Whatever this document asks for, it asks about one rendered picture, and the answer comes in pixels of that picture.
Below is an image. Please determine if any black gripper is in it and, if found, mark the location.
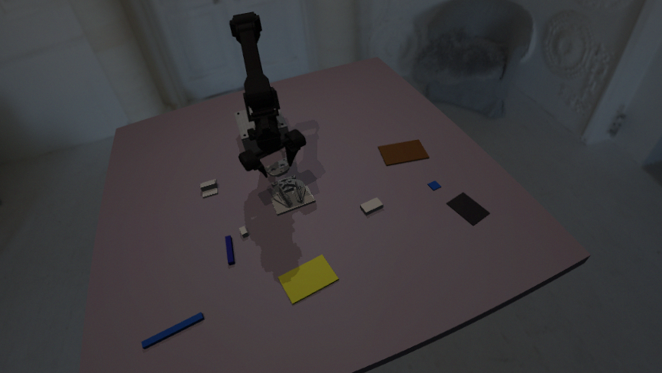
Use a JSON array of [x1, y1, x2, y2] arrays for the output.
[[239, 129, 306, 178]]

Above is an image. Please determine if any dark blue rectangular bar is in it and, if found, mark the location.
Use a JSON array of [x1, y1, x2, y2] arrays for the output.
[[225, 236, 235, 266]]

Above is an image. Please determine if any dark blue flat bar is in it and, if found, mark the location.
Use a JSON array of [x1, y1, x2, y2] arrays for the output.
[[141, 312, 204, 349]]

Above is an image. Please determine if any small blue flat square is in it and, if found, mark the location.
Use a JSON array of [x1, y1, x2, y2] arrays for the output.
[[427, 181, 441, 190]]

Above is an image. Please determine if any brown flat rectangular plate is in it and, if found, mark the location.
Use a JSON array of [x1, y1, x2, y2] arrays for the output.
[[378, 139, 430, 166]]

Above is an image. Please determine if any olive yellow flat rectangular plate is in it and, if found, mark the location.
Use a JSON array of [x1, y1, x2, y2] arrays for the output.
[[278, 255, 339, 305]]

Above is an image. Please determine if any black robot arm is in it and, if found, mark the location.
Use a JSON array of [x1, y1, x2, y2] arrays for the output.
[[229, 12, 281, 151]]

